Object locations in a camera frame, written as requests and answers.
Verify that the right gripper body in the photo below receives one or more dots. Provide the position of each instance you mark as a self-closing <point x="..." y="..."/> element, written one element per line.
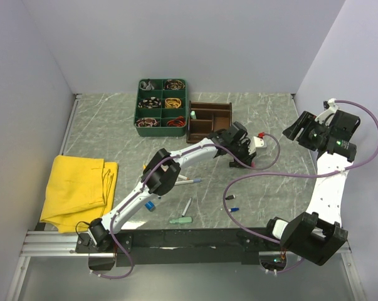
<point x="317" y="130"/>

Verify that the blue capped white pen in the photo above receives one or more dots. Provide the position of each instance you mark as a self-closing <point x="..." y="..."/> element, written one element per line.
<point x="191" y="181"/>

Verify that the brown wooden desk organizer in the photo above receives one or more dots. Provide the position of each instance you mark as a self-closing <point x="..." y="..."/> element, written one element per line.
<point x="211" y="117"/>

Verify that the orange capped white pen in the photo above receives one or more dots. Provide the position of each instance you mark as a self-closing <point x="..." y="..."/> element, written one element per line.
<point x="183" y="177"/>

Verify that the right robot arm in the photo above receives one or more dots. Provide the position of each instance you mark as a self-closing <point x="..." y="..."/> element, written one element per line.
<point x="317" y="233"/>

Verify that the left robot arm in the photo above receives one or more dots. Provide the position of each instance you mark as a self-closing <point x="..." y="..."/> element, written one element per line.
<point x="161" y="173"/>

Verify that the uncapped white marker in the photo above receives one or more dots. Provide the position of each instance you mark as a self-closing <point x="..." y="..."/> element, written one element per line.
<point x="186" y="207"/>

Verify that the short mint green highlighter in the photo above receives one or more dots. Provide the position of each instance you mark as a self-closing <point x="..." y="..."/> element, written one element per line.
<point x="181" y="220"/>

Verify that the green compartment tray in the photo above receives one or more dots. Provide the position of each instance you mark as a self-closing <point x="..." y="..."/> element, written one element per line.
<point x="161" y="107"/>

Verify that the black base bar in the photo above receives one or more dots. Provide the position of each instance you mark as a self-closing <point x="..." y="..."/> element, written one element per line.
<point x="225" y="245"/>

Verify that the blue capped glue stick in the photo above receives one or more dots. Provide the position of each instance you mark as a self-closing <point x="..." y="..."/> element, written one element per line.
<point x="150" y="206"/>

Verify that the yellow cloth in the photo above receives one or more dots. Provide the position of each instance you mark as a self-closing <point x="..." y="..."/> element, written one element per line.
<point x="78" y="191"/>

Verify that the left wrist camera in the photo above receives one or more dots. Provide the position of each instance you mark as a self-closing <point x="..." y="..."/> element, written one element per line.
<point x="257" y="142"/>

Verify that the aluminium rail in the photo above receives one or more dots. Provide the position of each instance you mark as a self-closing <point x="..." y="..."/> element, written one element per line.
<point x="49" y="244"/>

